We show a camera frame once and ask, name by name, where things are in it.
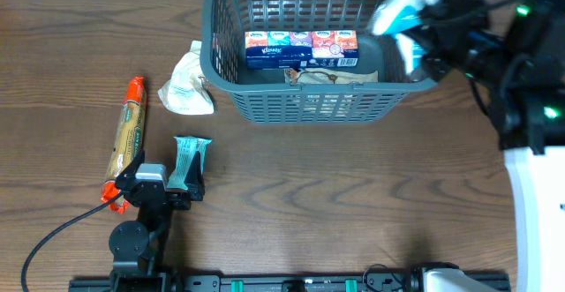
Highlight spaghetti pack red ends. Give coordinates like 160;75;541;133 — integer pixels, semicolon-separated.
101;76;147;203

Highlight mint green snack bar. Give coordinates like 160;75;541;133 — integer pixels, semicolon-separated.
167;136;212;192

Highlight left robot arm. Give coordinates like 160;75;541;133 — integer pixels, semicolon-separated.
109;152;205;278

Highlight teal white pouch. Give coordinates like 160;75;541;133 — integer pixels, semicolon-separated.
367;0;440;82

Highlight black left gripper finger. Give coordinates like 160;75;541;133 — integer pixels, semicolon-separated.
184;151;205;201
115;150;144;187

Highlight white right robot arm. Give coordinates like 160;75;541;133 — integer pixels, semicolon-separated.
378;0;564;291

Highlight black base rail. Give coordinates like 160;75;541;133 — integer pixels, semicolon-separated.
68;270;512;292

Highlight grey plastic slotted basket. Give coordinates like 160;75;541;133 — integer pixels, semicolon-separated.
200;0;435;124

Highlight beige crumpled paper pouch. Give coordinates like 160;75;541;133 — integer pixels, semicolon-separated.
158;41;215;116

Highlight multicolour tissue pack box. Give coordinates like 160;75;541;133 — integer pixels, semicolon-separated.
245;30;359;70

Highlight brown photo snack bag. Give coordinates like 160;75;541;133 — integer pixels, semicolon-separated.
284;68;379;86

